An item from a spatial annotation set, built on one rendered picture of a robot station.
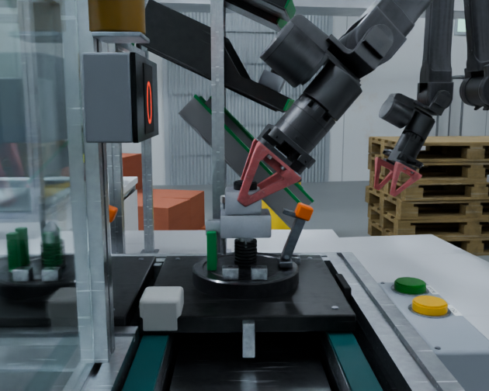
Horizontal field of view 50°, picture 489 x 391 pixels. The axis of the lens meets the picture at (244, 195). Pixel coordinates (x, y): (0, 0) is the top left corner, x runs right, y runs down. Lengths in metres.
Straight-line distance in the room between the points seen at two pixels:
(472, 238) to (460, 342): 4.03
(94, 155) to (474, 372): 0.42
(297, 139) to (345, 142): 7.86
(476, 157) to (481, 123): 4.98
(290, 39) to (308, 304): 0.31
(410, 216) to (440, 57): 3.11
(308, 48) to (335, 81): 0.05
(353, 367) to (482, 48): 0.99
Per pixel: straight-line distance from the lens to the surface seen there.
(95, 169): 0.49
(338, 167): 8.51
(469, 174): 4.53
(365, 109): 8.59
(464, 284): 1.12
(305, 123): 0.65
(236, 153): 0.90
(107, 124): 0.44
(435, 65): 1.34
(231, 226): 0.67
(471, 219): 4.59
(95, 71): 0.44
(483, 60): 1.40
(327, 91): 0.66
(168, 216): 3.91
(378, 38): 0.69
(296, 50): 0.65
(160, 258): 0.85
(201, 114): 0.90
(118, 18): 0.47
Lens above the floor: 1.20
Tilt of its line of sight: 10 degrees down
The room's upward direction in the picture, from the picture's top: straight up
